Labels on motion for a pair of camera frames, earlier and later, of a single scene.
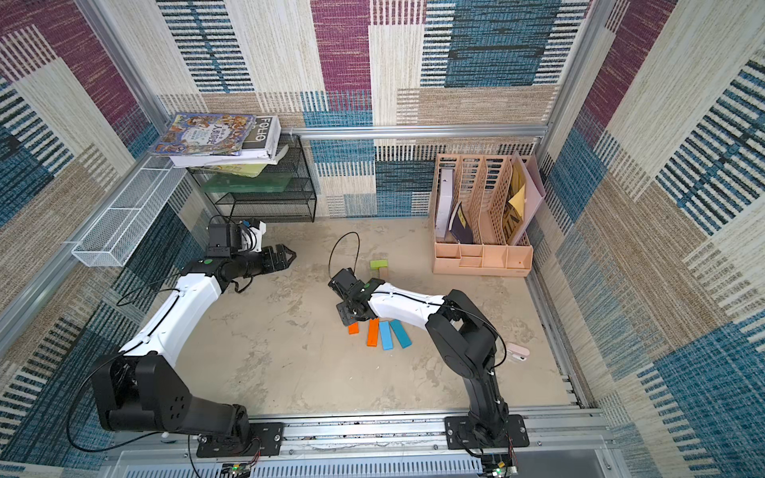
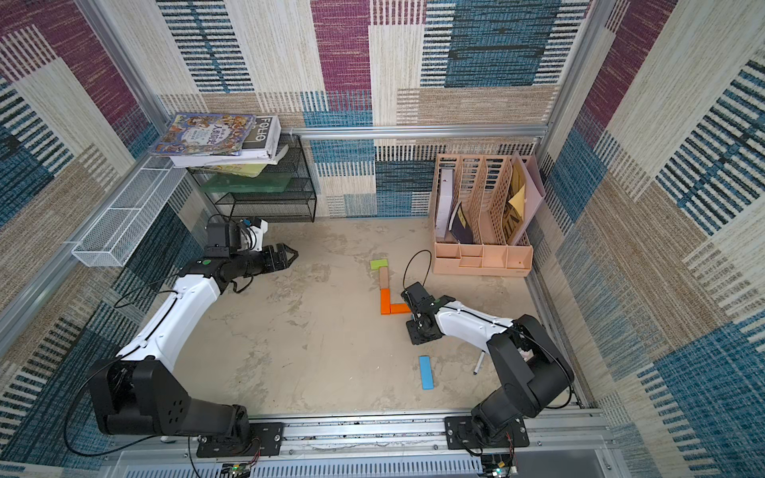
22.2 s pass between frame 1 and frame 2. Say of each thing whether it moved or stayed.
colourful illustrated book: stayed
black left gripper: stayed
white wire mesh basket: stayed
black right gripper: moved
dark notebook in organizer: stayed
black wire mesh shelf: stayed
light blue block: moved
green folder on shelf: stayed
